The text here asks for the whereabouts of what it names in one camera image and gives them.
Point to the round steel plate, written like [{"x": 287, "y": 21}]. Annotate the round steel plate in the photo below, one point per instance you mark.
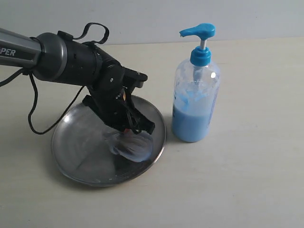
[{"x": 89, "y": 152}]

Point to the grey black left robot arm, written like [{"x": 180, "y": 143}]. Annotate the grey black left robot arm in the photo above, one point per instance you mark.
[{"x": 61, "y": 58}]

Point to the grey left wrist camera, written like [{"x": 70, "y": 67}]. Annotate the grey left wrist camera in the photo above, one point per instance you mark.
[{"x": 133, "y": 79}]

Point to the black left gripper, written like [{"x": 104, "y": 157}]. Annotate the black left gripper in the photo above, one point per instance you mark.
[{"x": 119, "y": 112}]

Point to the blue pump soap bottle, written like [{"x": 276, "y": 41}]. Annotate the blue pump soap bottle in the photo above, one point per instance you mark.
[{"x": 196, "y": 86}]

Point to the blue soap smear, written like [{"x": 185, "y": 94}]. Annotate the blue soap smear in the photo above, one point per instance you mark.
[{"x": 134, "y": 147}]

